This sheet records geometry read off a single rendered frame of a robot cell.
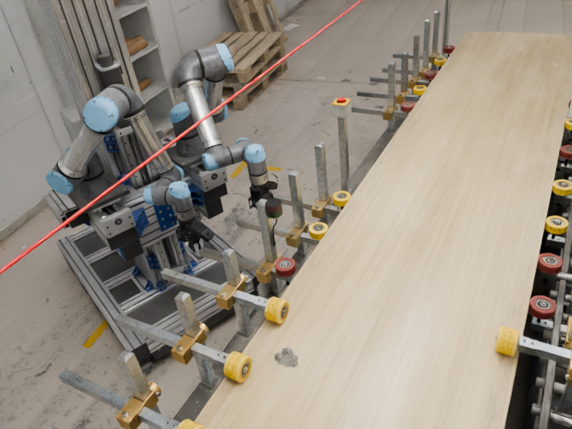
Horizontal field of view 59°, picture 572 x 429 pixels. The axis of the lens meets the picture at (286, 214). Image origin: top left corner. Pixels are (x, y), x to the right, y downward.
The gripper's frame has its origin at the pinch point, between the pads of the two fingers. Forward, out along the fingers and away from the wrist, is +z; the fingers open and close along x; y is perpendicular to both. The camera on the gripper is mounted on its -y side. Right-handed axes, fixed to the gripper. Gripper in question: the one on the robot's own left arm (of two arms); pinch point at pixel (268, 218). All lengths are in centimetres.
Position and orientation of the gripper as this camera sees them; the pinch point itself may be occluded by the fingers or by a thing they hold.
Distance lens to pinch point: 217.8
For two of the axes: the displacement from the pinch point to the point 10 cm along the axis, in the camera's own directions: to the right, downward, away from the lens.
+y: -4.7, 5.6, -6.8
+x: 8.8, 2.0, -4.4
